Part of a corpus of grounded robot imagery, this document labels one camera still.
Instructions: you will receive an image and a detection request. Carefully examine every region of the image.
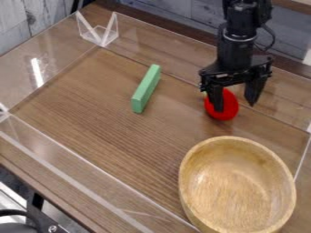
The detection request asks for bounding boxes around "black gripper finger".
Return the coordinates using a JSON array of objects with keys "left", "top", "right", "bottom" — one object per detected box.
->
[
  {"left": 209, "top": 86, "right": 224, "bottom": 112},
  {"left": 245, "top": 72, "right": 268, "bottom": 106}
]

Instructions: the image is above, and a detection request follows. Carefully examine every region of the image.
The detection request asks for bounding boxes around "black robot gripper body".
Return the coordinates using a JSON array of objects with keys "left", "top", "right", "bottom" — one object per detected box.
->
[{"left": 198, "top": 24, "right": 274, "bottom": 92}]

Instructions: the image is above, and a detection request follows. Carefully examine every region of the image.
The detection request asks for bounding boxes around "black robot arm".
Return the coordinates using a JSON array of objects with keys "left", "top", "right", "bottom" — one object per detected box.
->
[{"left": 198, "top": 0, "right": 277, "bottom": 113}]

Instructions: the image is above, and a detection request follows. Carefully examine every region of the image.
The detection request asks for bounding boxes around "green rectangular block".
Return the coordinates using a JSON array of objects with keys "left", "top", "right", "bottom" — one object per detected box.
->
[{"left": 131, "top": 65, "right": 162, "bottom": 114}]

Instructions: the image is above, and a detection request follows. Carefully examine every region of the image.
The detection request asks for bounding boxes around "wooden bowl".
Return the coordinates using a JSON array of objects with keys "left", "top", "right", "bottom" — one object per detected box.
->
[{"left": 179, "top": 136, "right": 297, "bottom": 233}]

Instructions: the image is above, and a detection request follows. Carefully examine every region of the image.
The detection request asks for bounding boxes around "clear acrylic enclosure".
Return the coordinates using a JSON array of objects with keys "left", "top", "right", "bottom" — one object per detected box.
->
[{"left": 0, "top": 6, "right": 311, "bottom": 233}]

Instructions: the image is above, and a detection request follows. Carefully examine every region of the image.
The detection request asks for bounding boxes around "black table leg bracket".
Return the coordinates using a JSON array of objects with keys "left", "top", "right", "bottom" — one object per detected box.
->
[{"left": 27, "top": 193, "right": 70, "bottom": 233}]

